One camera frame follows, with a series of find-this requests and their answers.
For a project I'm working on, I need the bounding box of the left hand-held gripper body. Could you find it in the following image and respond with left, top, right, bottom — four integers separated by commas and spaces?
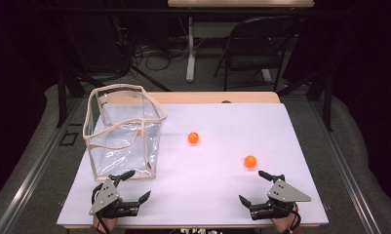
88, 175, 141, 219

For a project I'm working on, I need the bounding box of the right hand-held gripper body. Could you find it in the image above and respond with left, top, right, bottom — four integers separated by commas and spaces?
250, 174, 312, 221

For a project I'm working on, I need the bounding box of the clear plastic bag beige trim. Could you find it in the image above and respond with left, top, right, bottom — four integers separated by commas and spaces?
82, 83, 169, 182

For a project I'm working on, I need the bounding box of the person's left hand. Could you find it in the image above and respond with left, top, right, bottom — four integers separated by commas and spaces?
92, 213, 119, 229

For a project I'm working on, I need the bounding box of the person's right hand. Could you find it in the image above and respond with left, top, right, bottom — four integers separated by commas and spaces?
269, 203, 301, 234

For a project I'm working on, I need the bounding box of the white table cover sheet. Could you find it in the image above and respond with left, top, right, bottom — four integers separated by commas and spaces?
56, 102, 330, 227

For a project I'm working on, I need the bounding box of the black metal stand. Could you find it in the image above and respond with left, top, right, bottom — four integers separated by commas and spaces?
276, 62, 335, 133
53, 13, 97, 130

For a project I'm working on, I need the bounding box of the black folding chair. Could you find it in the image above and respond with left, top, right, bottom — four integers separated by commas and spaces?
214, 15, 302, 93

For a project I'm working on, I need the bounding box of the wooden desk with white legs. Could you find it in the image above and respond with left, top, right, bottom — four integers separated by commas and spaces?
167, 0, 316, 84

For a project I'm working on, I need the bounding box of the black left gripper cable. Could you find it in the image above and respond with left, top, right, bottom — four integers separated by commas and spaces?
91, 182, 112, 234

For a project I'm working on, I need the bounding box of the grey metal rail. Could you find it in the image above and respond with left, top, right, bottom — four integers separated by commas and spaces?
309, 99, 383, 234
0, 97, 87, 234

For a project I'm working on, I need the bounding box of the small black floor frame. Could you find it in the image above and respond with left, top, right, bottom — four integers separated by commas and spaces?
59, 131, 80, 147

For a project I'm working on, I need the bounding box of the bundle of floor cables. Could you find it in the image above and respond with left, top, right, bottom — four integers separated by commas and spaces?
130, 33, 191, 73

